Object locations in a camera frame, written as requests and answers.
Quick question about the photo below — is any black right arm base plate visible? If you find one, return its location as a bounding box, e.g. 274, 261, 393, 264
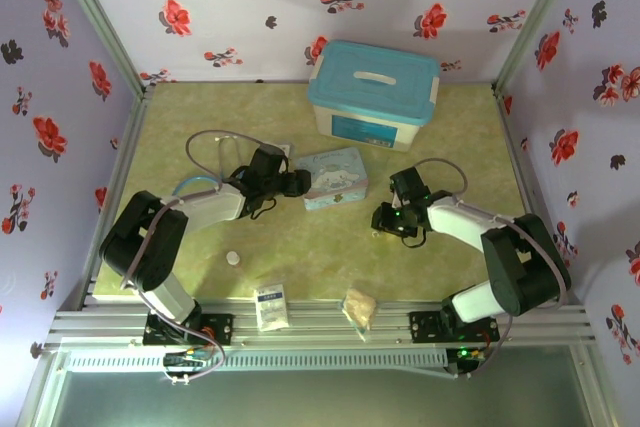
408, 310, 501, 344

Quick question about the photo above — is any aluminium corner post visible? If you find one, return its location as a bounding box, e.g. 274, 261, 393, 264
46, 0, 154, 99
491, 0, 584, 94

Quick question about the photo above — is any stethoscope with blue tube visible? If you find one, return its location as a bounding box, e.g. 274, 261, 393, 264
171, 133, 242, 197

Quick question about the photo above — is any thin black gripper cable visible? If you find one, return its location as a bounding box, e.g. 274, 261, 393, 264
248, 195, 279, 222
401, 230, 430, 249

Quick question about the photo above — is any tan snack packet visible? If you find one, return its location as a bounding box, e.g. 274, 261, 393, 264
340, 287, 378, 344

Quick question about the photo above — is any aluminium side rail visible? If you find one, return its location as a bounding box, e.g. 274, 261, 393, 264
56, 91, 154, 314
491, 84, 587, 309

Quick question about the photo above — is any white slotted cable duct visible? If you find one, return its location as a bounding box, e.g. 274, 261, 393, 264
67, 348, 447, 374

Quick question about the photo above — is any aluminium front rail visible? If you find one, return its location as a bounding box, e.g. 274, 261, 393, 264
43, 298, 600, 351

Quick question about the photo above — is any left circuit board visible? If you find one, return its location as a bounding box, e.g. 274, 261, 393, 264
163, 351, 209, 369

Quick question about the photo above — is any grey left arm cable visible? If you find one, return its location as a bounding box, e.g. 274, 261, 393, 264
119, 130, 289, 384

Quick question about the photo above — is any white storage box blue lid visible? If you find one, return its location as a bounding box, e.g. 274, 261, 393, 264
305, 39, 443, 154

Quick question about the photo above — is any grey right arm cable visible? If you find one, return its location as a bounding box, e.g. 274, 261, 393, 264
412, 157, 572, 379

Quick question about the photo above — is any thin black left gripper cable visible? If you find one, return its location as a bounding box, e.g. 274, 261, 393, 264
248, 195, 279, 222

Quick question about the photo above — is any blue cartoon tin box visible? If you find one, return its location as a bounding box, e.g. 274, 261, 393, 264
296, 146, 370, 212

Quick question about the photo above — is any white gauze packet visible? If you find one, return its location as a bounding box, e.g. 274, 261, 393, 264
253, 284, 292, 334

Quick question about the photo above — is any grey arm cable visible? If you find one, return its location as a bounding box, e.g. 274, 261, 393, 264
412, 157, 572, 379
119, 130, 289, 384

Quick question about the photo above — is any thin black right gripper cable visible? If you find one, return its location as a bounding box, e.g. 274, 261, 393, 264
401, 230, 430, 249

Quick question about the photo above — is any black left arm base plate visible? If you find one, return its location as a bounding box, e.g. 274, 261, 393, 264
143, 311, 236, 348

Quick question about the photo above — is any right circuit board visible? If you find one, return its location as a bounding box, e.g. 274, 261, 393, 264
455, 345, 485, 364

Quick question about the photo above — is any circuit board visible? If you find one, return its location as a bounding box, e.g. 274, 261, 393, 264
455, 345, 485, 364
163, 351, 209, 369

